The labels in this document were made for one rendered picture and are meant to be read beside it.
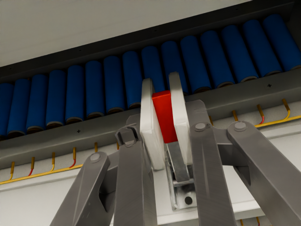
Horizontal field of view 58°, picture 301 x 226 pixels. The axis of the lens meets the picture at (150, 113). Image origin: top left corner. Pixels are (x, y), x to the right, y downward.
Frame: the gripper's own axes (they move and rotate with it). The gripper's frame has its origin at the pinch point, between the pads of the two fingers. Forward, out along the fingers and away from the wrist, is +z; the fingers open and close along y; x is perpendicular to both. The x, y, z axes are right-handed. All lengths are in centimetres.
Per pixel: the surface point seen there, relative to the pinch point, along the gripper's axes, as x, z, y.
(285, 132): -5.4, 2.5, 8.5
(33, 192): -6.1, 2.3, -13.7
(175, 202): -5.9, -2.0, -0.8
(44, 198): -6.5, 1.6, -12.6
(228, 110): -3.4, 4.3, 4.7
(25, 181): -5.1, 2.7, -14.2
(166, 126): -0.6, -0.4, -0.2
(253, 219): -23.7, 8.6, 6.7
